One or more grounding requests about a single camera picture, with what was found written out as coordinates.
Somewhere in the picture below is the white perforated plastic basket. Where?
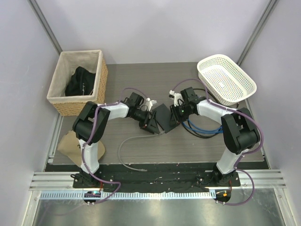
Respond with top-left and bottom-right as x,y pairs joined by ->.
197,54 -> 257,106

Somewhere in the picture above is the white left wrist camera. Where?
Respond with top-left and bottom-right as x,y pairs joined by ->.
145,98 -> 157,112

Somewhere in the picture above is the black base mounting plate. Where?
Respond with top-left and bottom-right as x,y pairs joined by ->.
71,168 -> 241,193

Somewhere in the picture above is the grey ethernet cable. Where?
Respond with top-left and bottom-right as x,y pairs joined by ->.
118,131 -> 165,172

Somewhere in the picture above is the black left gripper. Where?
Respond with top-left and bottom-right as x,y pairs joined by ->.
131,108 -> 159,134

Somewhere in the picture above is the aluminium rail frame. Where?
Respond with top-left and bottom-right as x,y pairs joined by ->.
30,169 -> 286,193

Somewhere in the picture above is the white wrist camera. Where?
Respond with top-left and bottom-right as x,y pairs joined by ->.
169,90 -> 183,106
145,98 -> 157,112

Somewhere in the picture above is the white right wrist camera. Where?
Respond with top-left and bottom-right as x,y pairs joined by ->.
169,90 -> 183,106

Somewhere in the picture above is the white slotted cable duct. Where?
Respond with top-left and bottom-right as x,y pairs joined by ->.
40,190 -> 216,200

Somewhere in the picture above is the wicker basket with liner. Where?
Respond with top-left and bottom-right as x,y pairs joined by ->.
47,50 -> 108,116

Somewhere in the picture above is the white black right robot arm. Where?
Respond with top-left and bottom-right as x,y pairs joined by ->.
169,87 -> 260,186

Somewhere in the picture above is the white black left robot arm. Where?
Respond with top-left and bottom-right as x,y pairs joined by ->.
72,92 -> 160,188

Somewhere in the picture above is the black ethernet cable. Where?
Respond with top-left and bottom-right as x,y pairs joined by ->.
182,117 -> 224,139

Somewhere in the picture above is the black braided teal-collar cable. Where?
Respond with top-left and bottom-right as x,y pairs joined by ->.
187,88 -> 240,139

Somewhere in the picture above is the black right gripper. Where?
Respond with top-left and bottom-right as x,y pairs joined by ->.
170,103 -> 192,126

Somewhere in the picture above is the dark grey network switch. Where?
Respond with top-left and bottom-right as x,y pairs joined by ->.
153,104 -> 179,133

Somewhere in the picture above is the black cloth in basket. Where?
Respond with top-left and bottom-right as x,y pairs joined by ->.
65,66 -> 96,97

